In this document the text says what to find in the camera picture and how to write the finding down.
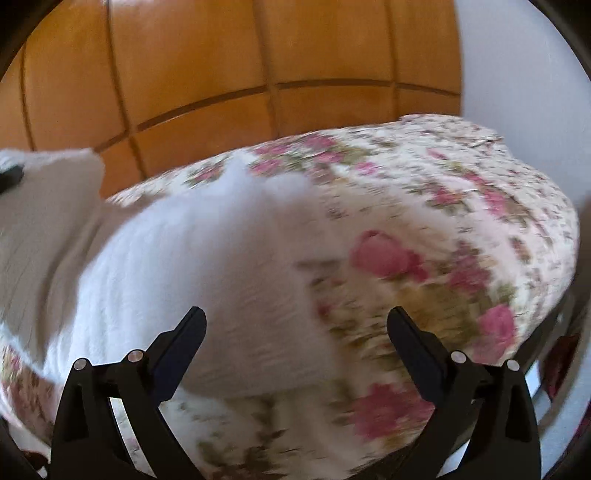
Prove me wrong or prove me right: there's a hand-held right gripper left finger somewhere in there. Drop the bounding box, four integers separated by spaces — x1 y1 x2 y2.
50 306 208 480

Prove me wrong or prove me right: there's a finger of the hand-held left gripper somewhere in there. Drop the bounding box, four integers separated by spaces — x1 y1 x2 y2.
0 165 25 193

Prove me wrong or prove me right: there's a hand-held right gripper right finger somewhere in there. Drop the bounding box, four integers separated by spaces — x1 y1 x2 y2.
387 306 541 480

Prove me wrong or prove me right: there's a white knitted sweater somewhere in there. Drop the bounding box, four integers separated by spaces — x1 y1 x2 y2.
0 147 354 403

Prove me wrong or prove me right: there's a floral bedspread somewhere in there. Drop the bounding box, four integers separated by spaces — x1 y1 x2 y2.
0 114 581 480

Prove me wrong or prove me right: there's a dark red cloth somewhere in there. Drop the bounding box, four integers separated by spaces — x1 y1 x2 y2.
547 335 581 398

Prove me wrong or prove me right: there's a wooden wardrobe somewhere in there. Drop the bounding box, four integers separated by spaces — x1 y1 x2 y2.
0 0 464 198

